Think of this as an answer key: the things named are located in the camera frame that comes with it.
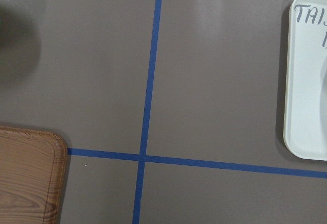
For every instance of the white round plate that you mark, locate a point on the white round plate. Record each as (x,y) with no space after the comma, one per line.
(323,89)

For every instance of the cream bear print tray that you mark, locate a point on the cream bear print tray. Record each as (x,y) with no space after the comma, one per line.
(304,125)

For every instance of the wooden cutting board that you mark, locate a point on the wooden cutting board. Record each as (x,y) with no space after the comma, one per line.
(33,167)

